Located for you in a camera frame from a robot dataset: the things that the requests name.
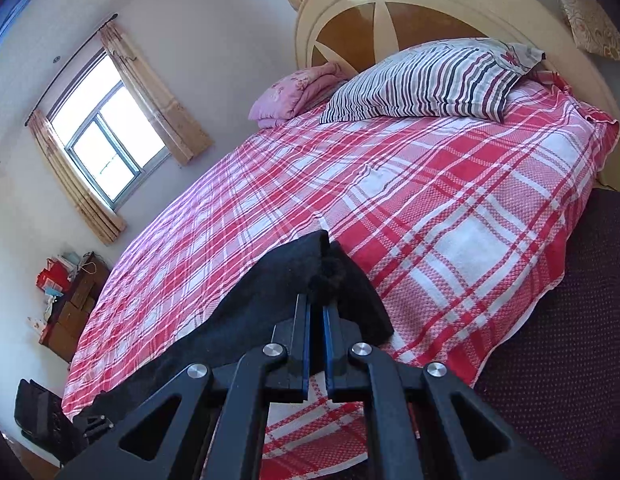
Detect red bag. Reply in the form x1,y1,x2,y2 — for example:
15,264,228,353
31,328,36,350
37,258,71,293

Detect red plaid bed sheet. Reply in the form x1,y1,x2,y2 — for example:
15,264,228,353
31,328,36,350
60,77,620,476

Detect dark dotted cloth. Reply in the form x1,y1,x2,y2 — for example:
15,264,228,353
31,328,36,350
472,187,620,480

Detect dark curtain rod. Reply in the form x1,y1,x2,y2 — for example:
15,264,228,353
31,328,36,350
24,15,118,127

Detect black pants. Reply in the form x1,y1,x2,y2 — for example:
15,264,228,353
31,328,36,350
72,230,395,441

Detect window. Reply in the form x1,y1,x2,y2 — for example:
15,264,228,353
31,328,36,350
46,50,171,211

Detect cream wooden headboard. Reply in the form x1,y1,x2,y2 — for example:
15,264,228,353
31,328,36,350
294,0,620,126

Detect short beige curtain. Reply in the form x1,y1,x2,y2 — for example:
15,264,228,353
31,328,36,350
99,22,214,167

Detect brown wooden dresser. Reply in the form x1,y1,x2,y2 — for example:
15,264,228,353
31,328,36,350
38,252,112,363

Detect beige floral cloth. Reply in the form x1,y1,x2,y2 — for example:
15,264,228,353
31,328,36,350
542,0,620,63

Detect folded pink blanket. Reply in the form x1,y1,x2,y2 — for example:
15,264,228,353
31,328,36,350
248,61,351,131

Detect black bag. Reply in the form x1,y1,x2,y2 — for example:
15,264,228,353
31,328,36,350
14,378,91,466

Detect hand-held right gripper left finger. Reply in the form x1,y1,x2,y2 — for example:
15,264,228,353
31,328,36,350
55,292,311,480

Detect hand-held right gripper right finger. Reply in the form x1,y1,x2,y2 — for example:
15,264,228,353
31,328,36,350
322,302,565,480

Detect striped pillow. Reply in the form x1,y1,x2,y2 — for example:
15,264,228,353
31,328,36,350
319,37,546,123

